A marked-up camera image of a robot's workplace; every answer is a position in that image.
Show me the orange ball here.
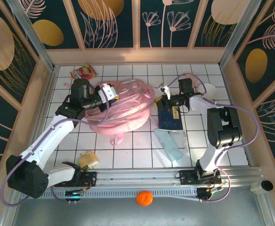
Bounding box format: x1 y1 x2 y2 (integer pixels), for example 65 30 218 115
136 190 154 207

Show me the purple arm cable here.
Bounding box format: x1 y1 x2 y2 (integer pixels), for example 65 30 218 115
166 73 260 203
0 86 111 207

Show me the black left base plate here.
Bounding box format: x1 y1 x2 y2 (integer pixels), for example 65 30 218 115
55 171 98 188

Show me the light blue pencil case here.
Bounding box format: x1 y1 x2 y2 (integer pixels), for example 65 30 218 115
154 128 183 162

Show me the pale yellow foam toy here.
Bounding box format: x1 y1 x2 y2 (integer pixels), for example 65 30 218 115
78 150 100 170

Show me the black controller board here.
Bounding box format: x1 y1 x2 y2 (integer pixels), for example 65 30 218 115
196 186 224 202
65 190 84 203

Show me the pink backpack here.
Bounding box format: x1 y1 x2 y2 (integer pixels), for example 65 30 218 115
63 79 163 146

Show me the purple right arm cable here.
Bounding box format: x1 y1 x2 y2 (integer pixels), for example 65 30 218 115
166 73 260 203

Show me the grey slotted cable duct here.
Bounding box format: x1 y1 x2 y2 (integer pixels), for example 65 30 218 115
18 188 199 201

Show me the red snack packet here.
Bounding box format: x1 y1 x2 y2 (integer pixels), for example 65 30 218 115
69 63 98 81

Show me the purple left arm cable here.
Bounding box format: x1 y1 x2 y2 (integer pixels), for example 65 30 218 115
0 86 111 207

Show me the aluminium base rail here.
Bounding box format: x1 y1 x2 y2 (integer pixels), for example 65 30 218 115
11 166 263 189

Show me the white orange bowl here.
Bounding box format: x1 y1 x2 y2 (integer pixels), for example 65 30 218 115
197 82 219 99

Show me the aluminium frame post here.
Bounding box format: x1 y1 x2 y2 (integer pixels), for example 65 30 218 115
219 0 263 69
7 0 56 71

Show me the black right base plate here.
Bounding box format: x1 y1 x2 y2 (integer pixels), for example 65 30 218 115
179 169 222 186

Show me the white box with black knob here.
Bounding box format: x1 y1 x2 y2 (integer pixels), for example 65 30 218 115
250 180 274 194

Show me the dark blue book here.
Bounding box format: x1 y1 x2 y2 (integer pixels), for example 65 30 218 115
157 105 184 131

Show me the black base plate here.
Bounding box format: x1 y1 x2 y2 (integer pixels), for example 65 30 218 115
179 169 222 186
55 171 98 188

